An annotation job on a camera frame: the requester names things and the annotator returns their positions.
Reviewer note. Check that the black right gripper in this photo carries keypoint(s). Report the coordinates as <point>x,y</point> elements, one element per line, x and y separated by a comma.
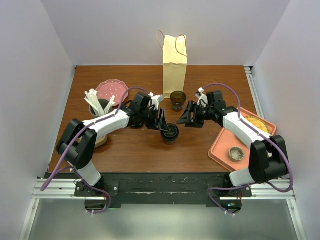
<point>185,118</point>

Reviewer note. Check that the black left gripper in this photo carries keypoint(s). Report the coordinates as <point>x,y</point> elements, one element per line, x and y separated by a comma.
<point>161,125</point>

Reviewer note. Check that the black cup lid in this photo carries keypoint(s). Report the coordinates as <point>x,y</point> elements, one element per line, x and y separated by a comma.
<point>173,128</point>
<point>136,122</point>

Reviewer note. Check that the black takeout coffee cup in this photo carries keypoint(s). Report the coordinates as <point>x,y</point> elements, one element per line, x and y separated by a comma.
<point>169,138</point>

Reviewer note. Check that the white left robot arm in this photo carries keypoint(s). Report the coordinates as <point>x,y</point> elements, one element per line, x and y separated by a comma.
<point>77,144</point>

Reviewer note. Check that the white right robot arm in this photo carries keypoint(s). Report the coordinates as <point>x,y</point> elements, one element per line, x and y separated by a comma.
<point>268,158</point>

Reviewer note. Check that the salmon pink tray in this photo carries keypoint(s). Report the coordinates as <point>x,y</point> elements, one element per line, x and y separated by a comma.
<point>226,139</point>

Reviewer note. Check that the brown pulp cup carrier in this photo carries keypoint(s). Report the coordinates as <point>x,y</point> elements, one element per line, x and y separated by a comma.
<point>100,142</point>

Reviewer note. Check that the small grey sugar bowl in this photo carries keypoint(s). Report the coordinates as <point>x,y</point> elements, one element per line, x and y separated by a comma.
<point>236,154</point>

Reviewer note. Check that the grey straw holder cup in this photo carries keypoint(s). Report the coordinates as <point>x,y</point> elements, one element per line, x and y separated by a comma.
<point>101,108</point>

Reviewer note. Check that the pink polka dot plate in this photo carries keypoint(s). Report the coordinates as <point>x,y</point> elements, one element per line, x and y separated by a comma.
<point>112,87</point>

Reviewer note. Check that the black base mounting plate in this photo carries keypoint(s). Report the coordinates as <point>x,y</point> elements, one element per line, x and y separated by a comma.
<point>120,185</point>

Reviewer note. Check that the yellow woven coaster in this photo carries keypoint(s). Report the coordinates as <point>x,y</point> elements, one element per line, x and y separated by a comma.
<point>252,129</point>

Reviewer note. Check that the yellow paper bag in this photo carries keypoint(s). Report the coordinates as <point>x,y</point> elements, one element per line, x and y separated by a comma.
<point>175,61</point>

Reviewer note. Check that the white wrapped straws bundle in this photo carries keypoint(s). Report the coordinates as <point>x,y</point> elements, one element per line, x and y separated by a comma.
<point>91,97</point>

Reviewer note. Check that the aluminium frame rail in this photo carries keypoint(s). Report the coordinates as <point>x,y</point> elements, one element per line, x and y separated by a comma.
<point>66,189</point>

